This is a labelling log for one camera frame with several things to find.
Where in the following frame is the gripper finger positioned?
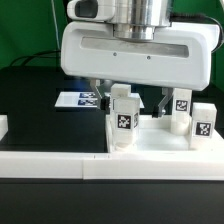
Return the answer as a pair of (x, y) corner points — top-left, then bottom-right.
(152, 87), (174, 118)
(90, 79), (110, 110)

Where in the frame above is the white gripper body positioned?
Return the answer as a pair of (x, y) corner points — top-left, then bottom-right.
(61, 22), (219, 91)

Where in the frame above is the white square tabletop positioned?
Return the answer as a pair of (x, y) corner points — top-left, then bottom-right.
(105, 115), (224, 153)

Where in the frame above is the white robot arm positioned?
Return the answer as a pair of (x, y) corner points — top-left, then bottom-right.
(61, 0), (224, 118)

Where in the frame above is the white marker plate with tags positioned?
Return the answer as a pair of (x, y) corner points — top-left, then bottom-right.
(54, 91), (145, 109)

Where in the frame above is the white U-shaped obstacle fence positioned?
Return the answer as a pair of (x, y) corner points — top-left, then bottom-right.
(0, 114), (224, 181)

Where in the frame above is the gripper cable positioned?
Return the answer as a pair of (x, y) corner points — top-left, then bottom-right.
(169, 11), (224, 54)

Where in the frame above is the black cable bundle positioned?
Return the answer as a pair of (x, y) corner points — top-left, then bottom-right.
(9, 49), (63, 68)

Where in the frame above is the thin white cable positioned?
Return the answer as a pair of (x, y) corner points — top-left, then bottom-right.
(50, 0), (62, 51)

